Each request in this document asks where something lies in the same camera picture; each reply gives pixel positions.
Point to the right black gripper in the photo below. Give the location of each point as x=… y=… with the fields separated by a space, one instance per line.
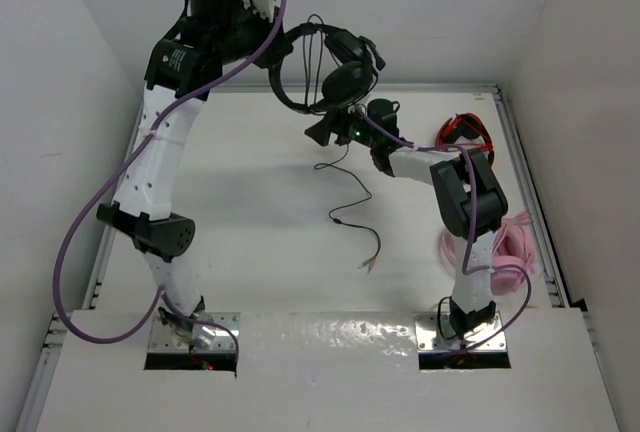
x=332 y=122

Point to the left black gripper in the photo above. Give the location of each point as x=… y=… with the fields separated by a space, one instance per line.
x=263 y=25

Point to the black headset with cable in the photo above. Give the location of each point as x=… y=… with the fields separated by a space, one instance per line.
x=358 y=66

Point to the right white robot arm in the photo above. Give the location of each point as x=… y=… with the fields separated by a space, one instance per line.
x=470 y=200

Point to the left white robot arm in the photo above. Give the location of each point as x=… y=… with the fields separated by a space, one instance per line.
x=142 y=205

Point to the red headphones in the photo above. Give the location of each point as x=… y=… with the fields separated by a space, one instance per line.
x=466 y=130

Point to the pink headphones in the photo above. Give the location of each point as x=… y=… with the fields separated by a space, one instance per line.
x=513 y=246

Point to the white front cover board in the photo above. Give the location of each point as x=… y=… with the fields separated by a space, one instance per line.
x=337 y=372

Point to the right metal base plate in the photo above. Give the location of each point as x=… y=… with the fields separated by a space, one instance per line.
x=434 y=335

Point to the metal base plate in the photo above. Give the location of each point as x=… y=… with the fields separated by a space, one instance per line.
x=434 y=335
x=171 y=335

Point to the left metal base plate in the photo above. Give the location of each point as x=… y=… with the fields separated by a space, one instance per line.
x=171 y=335

